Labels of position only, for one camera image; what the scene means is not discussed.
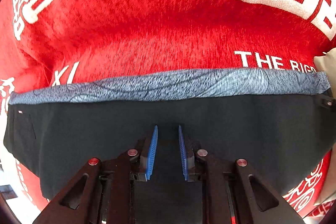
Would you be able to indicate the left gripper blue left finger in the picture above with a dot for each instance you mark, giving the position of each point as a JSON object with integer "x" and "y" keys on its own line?
{"x": 147, "y": 158}

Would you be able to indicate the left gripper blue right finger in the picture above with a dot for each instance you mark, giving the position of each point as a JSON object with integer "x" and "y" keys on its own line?
{"x": 187, "y": 155}

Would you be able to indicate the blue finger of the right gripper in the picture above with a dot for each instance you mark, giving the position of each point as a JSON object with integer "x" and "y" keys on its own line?
{"x": 326, "y": 102}

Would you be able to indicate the black pants with blue trim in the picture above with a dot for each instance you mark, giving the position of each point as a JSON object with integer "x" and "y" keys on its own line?
{"x": 273, "y": 119}

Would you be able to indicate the beige pillow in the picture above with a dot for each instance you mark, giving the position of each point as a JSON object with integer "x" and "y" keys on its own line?
{"x": 327, "y": 64}

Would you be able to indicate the red blanket with white characters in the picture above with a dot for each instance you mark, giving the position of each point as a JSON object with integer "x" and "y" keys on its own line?
{"x": 48, "y": 43}

